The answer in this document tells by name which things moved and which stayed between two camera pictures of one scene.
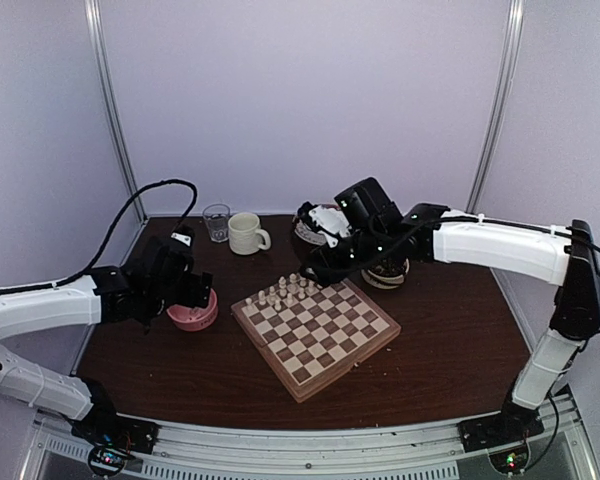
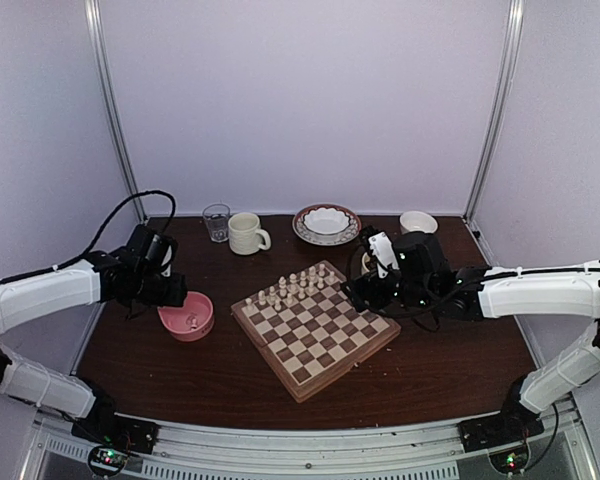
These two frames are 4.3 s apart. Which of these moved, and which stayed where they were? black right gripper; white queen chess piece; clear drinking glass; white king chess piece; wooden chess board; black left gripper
Moved: black left gripper; black right gripper
Stayed: clear drinking glass; white king chess piece; white queen chess piece; wooden chess board
